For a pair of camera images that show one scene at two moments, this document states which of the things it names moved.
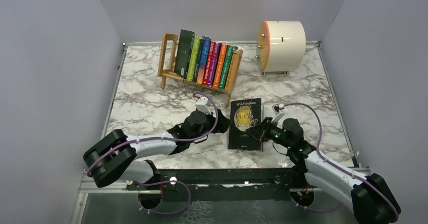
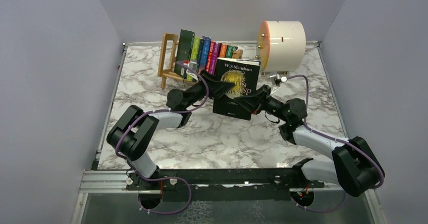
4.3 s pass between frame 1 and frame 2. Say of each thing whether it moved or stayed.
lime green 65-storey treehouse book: stayed
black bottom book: moved
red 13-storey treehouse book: stayed
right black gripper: moved
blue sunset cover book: stayed
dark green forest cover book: stayed
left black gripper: moved
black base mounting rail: stayed
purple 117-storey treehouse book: stayed
